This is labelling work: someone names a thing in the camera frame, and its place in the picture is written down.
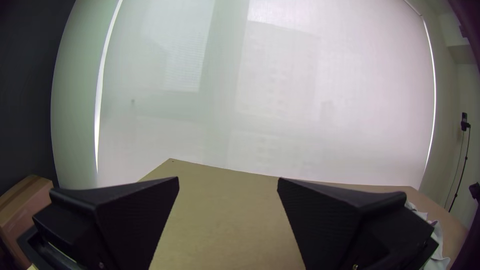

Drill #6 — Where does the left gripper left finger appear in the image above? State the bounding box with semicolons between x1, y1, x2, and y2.
32;176;180;270

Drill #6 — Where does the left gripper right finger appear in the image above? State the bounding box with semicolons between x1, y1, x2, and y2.
276;177;440;270

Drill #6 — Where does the grey t-shirt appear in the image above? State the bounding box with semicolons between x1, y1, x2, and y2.
404;200;451;270

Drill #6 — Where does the large cardboard box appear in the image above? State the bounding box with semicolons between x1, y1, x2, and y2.
0;175;54;270

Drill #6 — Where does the white window blind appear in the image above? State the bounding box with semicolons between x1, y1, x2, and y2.
50;0;438;190

